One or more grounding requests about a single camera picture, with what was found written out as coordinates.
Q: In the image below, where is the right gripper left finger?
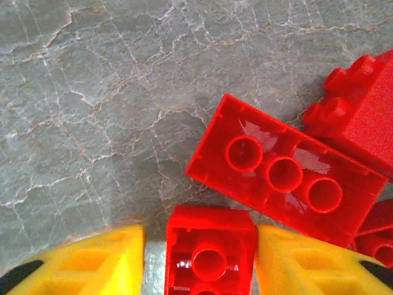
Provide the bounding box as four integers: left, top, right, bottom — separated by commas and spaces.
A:
0, 223, 146, 295

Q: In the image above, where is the long red lego brick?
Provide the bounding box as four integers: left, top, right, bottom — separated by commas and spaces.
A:
302, 49, 393, 182
185, 93, 388, 248

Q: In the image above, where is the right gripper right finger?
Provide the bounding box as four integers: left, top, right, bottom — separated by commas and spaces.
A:
255, 223, 393, 295

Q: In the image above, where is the small red lego brick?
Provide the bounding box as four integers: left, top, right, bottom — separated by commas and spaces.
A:
349, 198, 393, 270
164, 205, 258, 295

